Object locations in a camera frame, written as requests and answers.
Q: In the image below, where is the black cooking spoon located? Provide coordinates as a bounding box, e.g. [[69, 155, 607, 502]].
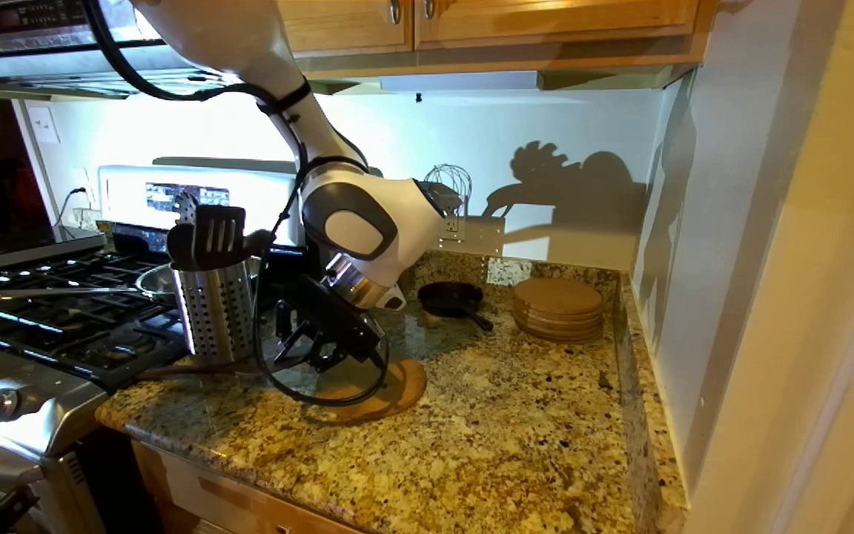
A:
[[244, 225, 281, 261], [162, 219, 199, 274]]

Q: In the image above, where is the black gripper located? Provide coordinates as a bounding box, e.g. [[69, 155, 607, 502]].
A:
[[269, 277, 392, 396]]

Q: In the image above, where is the round cork trivet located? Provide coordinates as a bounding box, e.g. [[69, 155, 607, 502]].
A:
[[306, 354, 430, 430]]

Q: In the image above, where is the white wall outlet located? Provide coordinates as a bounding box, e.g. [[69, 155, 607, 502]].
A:
[[26, 100, 58, 148]]

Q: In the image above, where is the small black cast iron skillet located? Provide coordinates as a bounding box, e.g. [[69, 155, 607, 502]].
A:
[[415, 280, 499, 335]]

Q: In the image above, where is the wooden upper cabinet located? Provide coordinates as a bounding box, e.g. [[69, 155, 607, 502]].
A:
[[272, 0, 724, 94]]

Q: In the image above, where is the wooden cabinet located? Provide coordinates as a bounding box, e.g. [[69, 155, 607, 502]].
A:
[[126, 440, 362, 534], [272, 0, 724, 94]]

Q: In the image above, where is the wooden lower cabinet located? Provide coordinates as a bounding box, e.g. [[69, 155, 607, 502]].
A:
[[126, 440, 362, 534]]

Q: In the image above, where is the thin wire whisk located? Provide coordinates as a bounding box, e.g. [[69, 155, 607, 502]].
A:
[[420, 161, 475, 219]]

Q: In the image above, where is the gas stove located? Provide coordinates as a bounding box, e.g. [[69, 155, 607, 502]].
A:
[[0, 155, 324, 534]]

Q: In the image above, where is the large perforated steel utensil rack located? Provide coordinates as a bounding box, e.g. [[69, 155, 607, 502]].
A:
[[168, 255, 264, 369]]

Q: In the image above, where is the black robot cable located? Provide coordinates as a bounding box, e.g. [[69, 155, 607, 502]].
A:
[[79, 0, 392, 409]]

